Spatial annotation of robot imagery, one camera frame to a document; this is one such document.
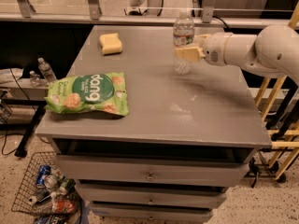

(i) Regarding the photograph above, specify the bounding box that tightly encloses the silver can in basket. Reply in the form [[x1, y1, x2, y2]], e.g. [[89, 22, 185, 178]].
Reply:
[[44, 175, 58, 190]]

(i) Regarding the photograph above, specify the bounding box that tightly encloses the small bottle on side table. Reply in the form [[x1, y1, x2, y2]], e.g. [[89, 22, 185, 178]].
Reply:
[[37, 58, 56, 82]]

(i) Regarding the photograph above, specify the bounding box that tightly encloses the yellow sponge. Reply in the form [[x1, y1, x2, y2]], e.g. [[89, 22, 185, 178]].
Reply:
[[99, 33, 122, 55]]

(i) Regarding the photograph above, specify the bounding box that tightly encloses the red orange can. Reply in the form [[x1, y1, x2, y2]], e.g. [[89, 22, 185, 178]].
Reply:
[[52, 200, 77, 214]]

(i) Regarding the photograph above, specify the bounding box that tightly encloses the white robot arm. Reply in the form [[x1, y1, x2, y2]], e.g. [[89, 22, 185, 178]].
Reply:
[[175, 25, 299, 85]]

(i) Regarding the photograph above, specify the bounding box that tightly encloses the lying bottle on side table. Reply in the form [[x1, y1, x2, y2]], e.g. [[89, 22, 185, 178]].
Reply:
[[30, 71, 47, 87]]

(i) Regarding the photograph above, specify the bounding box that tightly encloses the clear plastic water bottle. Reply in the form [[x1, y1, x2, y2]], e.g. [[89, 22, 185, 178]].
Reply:
[[173, 11, 195, 75]]

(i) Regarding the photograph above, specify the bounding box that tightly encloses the green dong snack bag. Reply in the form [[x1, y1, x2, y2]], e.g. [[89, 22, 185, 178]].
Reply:
[[45, 73, 129, 117]]

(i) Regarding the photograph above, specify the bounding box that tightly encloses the metal railing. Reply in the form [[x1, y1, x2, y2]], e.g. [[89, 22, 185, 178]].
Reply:
[[0, 0, 293, 30]]

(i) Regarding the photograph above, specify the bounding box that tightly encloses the green can in basket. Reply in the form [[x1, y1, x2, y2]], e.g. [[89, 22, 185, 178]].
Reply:
[[59, 178, 76, 195]]

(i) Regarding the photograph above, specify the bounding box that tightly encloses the wire basket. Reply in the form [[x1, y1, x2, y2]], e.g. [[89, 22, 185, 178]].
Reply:
[[12, 152, 79, 216]]

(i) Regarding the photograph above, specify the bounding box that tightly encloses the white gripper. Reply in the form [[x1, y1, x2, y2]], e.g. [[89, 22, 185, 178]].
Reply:
[[175, 33, 232, 66]]

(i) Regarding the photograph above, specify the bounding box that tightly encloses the black side table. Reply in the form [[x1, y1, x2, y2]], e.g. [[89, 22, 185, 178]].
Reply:
[[0, 78, 47, 158]]

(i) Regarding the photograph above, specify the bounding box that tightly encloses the black cable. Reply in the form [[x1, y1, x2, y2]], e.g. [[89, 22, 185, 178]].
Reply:
[[212, 15, 232, 30]]

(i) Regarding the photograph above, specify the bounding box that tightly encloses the grey drawer cabinet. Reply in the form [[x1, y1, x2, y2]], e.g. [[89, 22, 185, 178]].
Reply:
[[36, 25, 271, 223]]

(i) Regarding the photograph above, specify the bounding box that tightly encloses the blue soda can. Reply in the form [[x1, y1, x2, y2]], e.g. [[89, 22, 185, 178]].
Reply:
[[36, 164, 51, 188]]

